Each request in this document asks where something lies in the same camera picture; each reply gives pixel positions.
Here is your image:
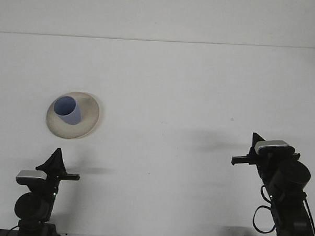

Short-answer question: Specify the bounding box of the pale blue cup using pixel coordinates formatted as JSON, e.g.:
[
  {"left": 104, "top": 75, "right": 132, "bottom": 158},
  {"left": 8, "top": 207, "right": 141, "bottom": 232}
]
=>
[{"left": 52, "top": 95, "right": 83, "bottom": 126}]

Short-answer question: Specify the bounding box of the pale round plate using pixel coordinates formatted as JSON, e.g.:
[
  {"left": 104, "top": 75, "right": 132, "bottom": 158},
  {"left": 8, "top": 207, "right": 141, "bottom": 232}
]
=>
[{"left": 45, "top": 90, "right": 105, "bottom": 141}]

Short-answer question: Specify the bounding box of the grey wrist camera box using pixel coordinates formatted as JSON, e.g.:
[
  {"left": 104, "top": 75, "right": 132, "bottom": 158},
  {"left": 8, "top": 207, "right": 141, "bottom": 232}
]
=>
[
  {"left": 253, "top": 139, "right": 296, "bottom": 157},
  {"left": 15, "top": 169, "right": 48, "bottom": 186}
]

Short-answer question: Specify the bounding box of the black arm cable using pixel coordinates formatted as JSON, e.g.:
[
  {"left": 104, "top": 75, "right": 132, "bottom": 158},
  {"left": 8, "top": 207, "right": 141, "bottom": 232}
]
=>
[
  {"left": 5, "top": 223, "right": 20, "bottom": 236},
  {"left": 252, "top": 186, "right": 315, "bottom": 236}
]

